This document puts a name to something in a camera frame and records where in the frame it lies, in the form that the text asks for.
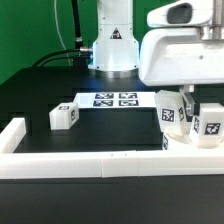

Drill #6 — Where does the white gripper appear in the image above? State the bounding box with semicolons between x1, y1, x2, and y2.
139;1;224;116

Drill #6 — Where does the white marker tag plate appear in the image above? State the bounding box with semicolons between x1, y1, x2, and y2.
74;91;155;109

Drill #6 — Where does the white U-shaped fence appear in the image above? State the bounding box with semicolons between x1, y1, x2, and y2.
0;118;224;179

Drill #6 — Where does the black thick cable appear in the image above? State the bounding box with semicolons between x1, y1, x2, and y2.
71;0;84;51

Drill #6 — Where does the black curved base cable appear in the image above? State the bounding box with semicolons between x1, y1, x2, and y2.
31;46;94;69

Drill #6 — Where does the thin white cable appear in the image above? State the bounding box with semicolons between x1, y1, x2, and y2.
54;0;72;67

